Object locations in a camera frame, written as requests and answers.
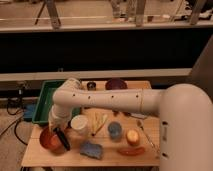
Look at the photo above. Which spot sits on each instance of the red bowl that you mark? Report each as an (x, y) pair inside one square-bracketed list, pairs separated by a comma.
[(49, 140)]

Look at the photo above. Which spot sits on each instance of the metal spoon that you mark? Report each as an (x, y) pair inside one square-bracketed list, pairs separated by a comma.
[(140, 125)]

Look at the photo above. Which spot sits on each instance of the red sausage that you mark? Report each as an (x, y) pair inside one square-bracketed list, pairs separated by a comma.
[(131, 151)]

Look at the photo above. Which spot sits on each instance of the small metal can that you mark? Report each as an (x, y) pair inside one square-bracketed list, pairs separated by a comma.
[(91, 86)]

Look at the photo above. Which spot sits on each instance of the blue sponge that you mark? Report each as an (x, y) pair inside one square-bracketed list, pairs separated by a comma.
[(91, 150)]

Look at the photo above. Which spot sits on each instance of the yellow banana peel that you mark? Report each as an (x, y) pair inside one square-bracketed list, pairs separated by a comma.
[(98, 122)]

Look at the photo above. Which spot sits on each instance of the green plastic tray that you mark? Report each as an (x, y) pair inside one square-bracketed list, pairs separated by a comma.
[(44, 105)]

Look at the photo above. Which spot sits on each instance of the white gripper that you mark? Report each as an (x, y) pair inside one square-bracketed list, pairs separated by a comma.
[(56, 123)]

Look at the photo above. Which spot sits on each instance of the blue cup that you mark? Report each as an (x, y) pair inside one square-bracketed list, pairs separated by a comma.
[(115, 130)]

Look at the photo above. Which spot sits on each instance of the wooden table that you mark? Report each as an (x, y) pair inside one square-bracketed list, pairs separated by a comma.
[(37, 156)]

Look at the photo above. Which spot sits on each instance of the purple bowl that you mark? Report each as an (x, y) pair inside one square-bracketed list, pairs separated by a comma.
[(115, 83)]

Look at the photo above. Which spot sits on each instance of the white cup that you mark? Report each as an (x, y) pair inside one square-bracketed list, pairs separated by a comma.
[(80, 124)]

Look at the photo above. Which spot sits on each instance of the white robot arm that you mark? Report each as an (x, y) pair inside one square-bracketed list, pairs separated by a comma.
[(185, 112)]

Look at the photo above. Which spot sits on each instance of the blue box under tray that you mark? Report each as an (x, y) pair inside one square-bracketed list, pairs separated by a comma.
[(29, 112)]

